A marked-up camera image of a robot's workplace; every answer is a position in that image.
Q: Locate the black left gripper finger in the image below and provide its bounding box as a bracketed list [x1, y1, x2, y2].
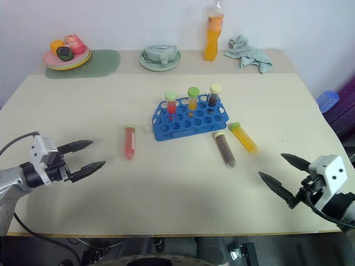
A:
[57, 140, 94, 154]
[69, 160, 107, 183]

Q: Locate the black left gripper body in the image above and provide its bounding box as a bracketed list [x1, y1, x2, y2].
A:
[43, 151, 78, 183]

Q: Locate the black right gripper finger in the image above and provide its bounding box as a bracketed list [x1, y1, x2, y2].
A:
[281, 153, 311, 172]
[258, 171, 296, 206]

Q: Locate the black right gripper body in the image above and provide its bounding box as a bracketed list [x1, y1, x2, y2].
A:
[287, 175, 324, 210]

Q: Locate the red liquid tube green cap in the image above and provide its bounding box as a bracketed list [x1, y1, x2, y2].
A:
[124, 124, 138, 161]
[164, 90, 178, 121]

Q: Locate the orange liquid tube green cap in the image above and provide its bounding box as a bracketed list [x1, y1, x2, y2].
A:
[229, 122, 259, 154]
[187, 86, 200, 117]

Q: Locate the brown liquid tube cream cap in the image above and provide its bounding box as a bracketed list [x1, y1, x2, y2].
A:
[207, 84, 222, 114]
[212, 131, 237, 169]

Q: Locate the blue test tube rack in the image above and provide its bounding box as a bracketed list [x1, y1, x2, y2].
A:
[151, 95, 229, 142]

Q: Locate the blue ribbed plastic stack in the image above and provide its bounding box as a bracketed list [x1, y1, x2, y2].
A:
[316, 90, 340, 113]

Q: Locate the purple ribbed box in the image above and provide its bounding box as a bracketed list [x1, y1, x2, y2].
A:
[323, 80, 355, 139]

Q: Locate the yellow plate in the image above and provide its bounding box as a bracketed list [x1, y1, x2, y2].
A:
[45, 50, 92, 71]

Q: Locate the green placemat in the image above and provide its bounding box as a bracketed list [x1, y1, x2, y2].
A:
[44, 49, 121, 80]

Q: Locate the pink plate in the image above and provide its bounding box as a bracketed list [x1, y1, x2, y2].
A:
[42, 45, 91, 67]

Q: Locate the dark green toy fruit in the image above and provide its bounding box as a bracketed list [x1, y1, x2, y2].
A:
[56, 46, 74, 61]

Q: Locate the red toy fruit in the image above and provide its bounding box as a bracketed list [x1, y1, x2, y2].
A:
[64, 34, 85, 55]

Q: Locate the orange toy fruit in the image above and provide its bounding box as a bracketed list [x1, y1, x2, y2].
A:
[49, 40, 66, 53]

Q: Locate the crumpled pale green cloth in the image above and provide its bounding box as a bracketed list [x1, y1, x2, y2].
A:
[224, 34, 274, 75]

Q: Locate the pale green cup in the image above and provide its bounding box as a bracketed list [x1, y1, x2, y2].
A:
[141, 44, 180, 64]

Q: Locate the orange drink plastic bottle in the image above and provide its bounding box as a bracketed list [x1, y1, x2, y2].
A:
[204, 0, 225, 62]

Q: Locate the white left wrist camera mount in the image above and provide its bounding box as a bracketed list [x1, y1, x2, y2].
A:
[29, 134, 58, 167]

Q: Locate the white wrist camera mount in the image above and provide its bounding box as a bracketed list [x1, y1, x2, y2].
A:
[29, 134, 58, 167]
[308, 154, 349, 212]

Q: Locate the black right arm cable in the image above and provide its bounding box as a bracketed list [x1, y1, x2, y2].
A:
[303, 177, 355, 227]

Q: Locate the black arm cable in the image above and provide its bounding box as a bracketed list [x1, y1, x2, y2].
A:
[303, 177, 355, 227]
[0, 132, 81, 266]

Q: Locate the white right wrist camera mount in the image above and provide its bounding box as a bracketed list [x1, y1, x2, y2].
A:
[308, 154, 349, 212]

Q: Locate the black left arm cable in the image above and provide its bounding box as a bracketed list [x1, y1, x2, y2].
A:
[0, 132, 81, 266]

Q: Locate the black metal bracket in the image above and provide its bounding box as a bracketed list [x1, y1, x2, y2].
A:
[227, 242, 256, 261]

